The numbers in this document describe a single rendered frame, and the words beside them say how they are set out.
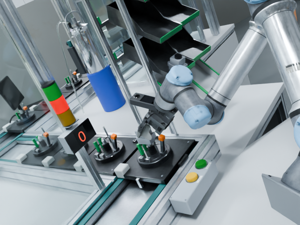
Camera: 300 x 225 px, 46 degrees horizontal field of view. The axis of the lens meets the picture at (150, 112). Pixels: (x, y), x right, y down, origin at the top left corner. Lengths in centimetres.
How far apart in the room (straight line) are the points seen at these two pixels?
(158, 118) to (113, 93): 105
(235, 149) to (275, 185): 43
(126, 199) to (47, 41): 387
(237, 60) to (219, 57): 168
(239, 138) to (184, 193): 45
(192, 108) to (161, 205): 34
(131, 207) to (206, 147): 36
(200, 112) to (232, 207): 35
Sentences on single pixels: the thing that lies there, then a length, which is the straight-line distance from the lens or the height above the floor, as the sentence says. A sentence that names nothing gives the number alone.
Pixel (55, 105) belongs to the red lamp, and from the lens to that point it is 121.
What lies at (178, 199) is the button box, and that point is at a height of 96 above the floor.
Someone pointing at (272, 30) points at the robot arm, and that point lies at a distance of 101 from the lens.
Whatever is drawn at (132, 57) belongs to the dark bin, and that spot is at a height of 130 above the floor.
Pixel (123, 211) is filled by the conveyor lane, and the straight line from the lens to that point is 131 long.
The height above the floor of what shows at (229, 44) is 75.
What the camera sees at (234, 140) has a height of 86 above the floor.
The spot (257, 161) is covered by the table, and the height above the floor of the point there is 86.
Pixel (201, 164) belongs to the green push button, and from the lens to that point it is 125.
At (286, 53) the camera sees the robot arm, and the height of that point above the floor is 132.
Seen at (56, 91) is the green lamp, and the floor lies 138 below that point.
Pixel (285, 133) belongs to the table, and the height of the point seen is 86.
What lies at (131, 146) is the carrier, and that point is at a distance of 155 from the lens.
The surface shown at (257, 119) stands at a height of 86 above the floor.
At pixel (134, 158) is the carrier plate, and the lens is 145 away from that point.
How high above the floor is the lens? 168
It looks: 24 degrees down
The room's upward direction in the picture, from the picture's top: 24 degrees counter-clockwise
